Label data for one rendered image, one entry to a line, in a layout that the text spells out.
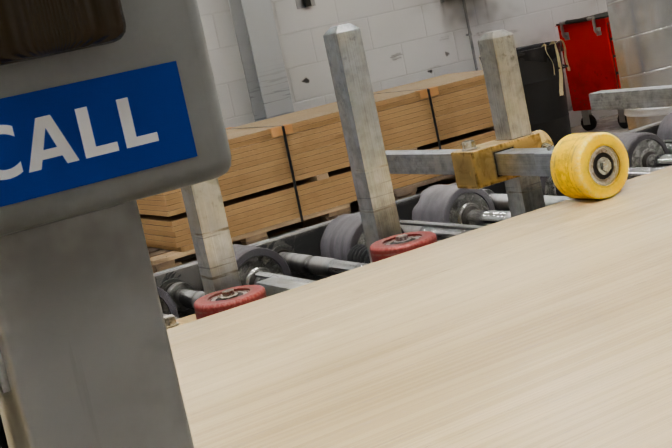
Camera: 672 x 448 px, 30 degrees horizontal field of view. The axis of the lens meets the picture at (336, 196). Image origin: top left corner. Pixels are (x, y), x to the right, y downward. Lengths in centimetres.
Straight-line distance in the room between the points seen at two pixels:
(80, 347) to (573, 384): 64
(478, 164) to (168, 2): 140
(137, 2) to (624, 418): 59
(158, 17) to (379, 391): 71
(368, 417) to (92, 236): 64
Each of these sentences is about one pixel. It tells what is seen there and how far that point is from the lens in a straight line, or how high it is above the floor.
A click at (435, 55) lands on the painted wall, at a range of 893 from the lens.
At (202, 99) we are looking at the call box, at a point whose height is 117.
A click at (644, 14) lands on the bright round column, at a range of 468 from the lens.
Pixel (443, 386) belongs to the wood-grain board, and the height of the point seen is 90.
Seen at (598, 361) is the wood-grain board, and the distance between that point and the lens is 92.
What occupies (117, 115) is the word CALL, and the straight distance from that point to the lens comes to 25.
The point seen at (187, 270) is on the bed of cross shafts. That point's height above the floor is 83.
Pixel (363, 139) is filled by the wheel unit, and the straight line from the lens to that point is 156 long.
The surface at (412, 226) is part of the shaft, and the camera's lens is 209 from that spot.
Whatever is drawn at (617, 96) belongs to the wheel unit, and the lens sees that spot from 214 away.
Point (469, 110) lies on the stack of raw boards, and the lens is 750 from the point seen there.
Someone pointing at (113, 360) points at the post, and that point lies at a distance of 28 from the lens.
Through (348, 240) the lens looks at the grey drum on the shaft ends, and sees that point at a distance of 199.
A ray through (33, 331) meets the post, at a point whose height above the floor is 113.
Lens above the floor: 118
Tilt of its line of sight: 8 degrees down
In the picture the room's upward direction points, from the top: 12 degrees counter-clockwise
